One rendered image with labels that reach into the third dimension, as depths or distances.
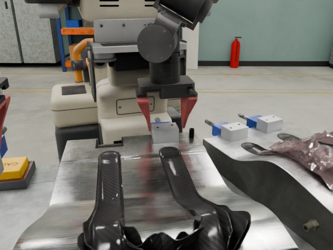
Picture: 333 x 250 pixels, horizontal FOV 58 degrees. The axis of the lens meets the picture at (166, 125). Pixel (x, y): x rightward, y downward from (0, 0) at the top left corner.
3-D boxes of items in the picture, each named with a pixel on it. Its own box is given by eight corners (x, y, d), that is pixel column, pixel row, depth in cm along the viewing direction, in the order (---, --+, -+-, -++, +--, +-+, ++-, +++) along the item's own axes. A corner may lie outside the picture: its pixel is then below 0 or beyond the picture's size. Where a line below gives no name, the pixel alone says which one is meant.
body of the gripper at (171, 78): (195, 93, 55) (195, 52, 52) (140, 96, 54) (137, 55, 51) (187, 84, 61) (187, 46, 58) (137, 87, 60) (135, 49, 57)
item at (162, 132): (146, 130, 71) (145, 108, 69) (167, 128, 71) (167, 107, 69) (153, 156, 59) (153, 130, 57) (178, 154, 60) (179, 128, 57)
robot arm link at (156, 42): (213, 1, 52) (170, -25, 51) (215, 2, 41) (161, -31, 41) (179, 61, 57) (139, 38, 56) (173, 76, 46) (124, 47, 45)
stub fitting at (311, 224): (309, 225, 45) (300, 229, 44) (311, 217, 44) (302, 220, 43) (317, 231, 44) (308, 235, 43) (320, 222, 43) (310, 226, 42)
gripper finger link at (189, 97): (197, 133, 58) (198, 86, 55) (161, 136, 57) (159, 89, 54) (190, 120, 64) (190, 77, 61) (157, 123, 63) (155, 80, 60)
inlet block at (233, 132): (197, 132, 78) (198, 112, 76) (213, 128, 80) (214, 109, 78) (229, 153, 67) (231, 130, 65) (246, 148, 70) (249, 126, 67)
